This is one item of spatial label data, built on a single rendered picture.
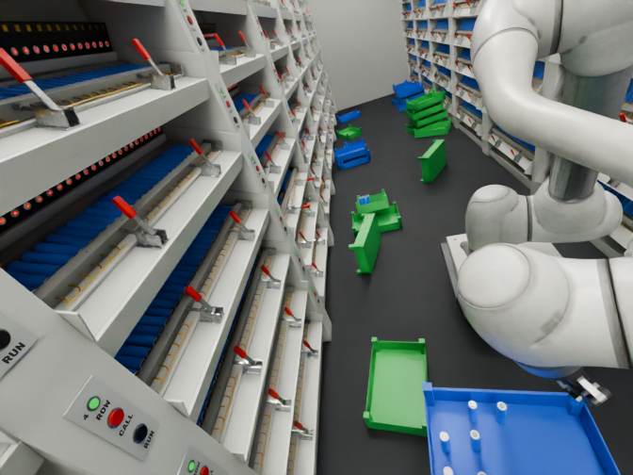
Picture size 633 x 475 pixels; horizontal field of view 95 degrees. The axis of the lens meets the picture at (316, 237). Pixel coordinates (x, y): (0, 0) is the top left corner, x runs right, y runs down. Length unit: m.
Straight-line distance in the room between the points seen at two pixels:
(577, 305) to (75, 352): 0.49
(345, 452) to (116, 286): 0.93
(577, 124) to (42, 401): 0.65
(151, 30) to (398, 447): 1.32
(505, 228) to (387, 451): 0.81
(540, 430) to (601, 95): 0.68
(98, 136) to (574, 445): 0.98
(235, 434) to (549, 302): 0.58
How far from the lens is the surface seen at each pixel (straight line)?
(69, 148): 0.47
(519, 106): 0.55
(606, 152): 0.47
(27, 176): 0.43
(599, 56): 0.78
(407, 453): 1.16
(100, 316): 0.45
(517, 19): 0.71
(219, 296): 0.66
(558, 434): 0.86
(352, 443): 1.19
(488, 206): 1.09
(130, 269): 0.50
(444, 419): 0.83
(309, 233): 1.43
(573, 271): 0.37
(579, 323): 0.35
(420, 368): 1.25
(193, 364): 0.58
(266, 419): 0.90
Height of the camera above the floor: 1.10
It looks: 33 degrees down
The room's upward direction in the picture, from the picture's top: 21 degrees counter-clockwise
